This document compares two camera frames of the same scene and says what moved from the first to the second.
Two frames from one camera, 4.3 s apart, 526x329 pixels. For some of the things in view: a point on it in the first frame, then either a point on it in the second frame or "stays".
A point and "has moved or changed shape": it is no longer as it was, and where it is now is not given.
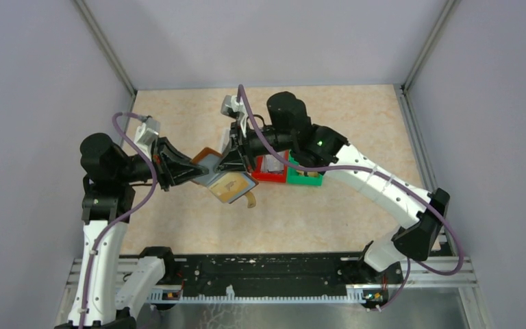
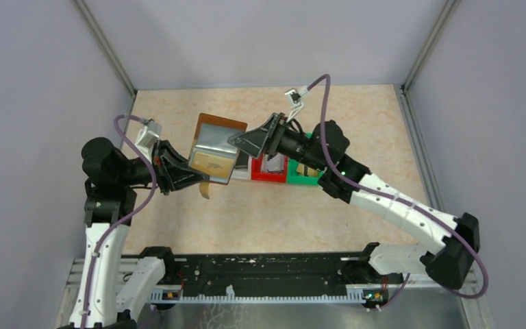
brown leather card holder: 230,186 to 213,158
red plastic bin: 260,175 stays
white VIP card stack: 272,164 stays
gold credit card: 229,186 has moved or changed shape
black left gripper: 161,163 stays
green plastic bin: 294,178 stays
